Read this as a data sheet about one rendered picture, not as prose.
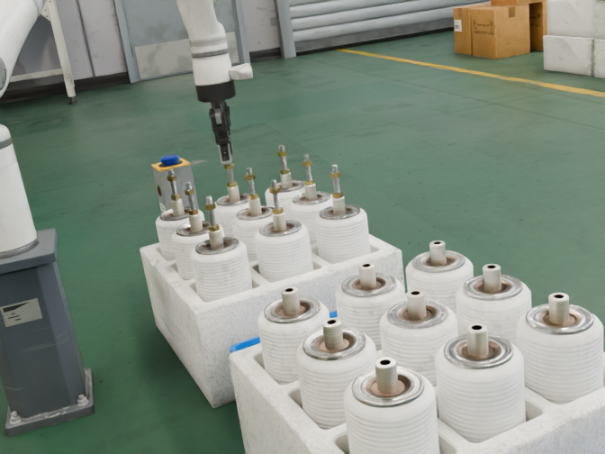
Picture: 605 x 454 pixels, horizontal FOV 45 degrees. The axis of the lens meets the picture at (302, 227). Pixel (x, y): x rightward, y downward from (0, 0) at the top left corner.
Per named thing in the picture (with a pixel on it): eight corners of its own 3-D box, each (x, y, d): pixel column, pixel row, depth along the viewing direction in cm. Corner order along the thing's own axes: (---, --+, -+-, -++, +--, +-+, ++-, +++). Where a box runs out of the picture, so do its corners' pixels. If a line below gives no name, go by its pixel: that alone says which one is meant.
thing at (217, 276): (236, 323, 137) (220, 233, 132) (272, 336, 131) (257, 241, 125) (196, 346, 131) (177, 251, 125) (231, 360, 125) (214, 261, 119)
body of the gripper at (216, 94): (195, 77, 146) (203, 124, 149) (193, 84, 138) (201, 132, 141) (233, 72, 146) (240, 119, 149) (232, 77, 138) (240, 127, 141)
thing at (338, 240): (317, 300, 143) (305, 212, 137) (363, 287, 145) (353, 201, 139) (337, 319, 134) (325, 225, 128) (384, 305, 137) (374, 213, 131)
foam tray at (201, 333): (213, 410, 124) (194, 313, 118) (156, 325, 158) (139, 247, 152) (410, 339, 138) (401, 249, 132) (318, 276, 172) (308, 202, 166)
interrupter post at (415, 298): (414, 323, 91) (412, 298, 89) (403, 316, 93) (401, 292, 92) (430, 317, 91) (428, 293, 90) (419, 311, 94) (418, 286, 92)
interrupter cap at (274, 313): (278, 331, 93) (277, 326, 93) (255, 311, 100) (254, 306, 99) (330, 313, 96) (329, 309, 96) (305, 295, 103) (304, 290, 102)
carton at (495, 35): (530, 53, 463) (528, 4, 454) (496, 59, 458) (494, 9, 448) (505, 49, 491) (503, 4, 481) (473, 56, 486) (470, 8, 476)
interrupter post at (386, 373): (384, 398, 76) (381, 370, 75) (372, 388, 78) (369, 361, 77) (403, 391, 77) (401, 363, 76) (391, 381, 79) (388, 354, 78)
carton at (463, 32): (492, 46, 519) (491, 2, 510) (510, 48, 497) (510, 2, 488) (454, 52, 513) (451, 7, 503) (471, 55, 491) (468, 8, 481)
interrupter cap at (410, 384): (375, 419, 73) (375, 413, 72) (338, 386, 79) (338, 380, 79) (438, 393, 76) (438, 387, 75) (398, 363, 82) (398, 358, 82)
